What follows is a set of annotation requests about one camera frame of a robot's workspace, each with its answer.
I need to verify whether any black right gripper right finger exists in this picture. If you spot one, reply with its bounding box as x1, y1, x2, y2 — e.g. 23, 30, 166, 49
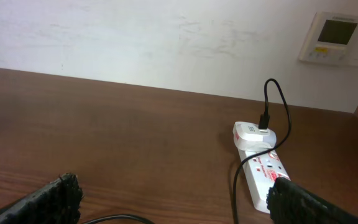
267, 177, 358, 224

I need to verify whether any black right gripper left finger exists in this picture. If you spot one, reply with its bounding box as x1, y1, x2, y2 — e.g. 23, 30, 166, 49
0, 173, 83, 224

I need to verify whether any black USB charging cable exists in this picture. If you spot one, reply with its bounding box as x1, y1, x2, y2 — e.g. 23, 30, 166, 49
81, 78, 293, 224

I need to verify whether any white USB charger adapter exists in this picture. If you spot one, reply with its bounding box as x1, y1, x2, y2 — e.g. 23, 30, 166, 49
232, 121, 277, 152

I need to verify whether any white power strip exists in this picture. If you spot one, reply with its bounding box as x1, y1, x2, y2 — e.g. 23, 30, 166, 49
243, 151, 290, 213

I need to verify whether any wall thermostat control panel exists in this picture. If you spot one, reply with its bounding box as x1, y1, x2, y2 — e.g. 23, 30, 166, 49
298, 12, 358, 67

